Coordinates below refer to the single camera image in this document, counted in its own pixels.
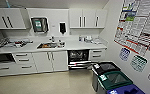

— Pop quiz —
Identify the stainless steel dishwasher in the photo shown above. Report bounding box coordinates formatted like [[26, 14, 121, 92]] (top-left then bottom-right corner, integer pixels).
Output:
[[67, 49, 94, 71]]

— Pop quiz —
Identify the blue label bottle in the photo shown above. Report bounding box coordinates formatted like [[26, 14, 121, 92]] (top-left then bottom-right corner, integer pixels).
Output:
[[79, 35, 84, 43]]

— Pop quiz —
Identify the white narrow drawer unit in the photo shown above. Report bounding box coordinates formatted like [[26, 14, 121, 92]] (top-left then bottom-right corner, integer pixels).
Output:
[[89, 48, 107, 63]]

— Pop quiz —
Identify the chrome faucet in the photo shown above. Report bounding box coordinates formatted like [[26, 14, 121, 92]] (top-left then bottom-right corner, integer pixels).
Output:
[[49, 35, 56, 44]]

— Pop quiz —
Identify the steel kitchen sink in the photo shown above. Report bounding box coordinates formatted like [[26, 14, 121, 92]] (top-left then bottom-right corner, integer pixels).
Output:
[[36, 42, 67, 50]]

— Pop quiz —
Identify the white under-sink cabinet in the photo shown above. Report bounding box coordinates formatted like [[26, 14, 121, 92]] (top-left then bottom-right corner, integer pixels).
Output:
[[32, 50, 70, 74]]

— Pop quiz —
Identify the black lid waste bin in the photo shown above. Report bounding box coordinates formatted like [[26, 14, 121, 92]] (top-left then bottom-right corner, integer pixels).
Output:
[[90, 61, 121, 93]]

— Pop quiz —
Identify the paper towel dispenser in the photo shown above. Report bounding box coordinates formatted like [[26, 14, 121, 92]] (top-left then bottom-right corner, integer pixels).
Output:
[[30, 16, 50, 34]]

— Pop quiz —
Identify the white drawer unit beside microwave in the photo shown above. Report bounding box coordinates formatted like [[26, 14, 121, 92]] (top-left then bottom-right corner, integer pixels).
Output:
[[0, 51, 39, 77]]

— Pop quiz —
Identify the blue lid recycling bin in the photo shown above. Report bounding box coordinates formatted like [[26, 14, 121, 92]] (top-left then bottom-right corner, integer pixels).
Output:
[[105, 83, 146, 94]]

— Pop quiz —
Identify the light blue bottle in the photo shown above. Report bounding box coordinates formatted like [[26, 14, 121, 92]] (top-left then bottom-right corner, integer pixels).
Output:
[[4, 0, 12, 10]]

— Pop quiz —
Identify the white three-door wall cabinet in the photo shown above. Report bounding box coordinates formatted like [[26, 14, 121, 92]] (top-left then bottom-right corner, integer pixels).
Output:
[[68, 7, 109, 30]]

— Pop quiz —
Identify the blue recycling wall sign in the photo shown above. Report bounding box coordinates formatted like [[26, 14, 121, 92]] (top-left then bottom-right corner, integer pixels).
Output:
[[118, 47, 132, 62]]

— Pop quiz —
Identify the green waste wall sign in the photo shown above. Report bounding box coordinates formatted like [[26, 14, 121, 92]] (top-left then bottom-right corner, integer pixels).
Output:
[[129, 54, 148, 73]]

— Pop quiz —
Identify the large printed wall poster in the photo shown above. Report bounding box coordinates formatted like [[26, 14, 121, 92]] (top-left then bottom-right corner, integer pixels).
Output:
[[113, 0, 150, 56]]

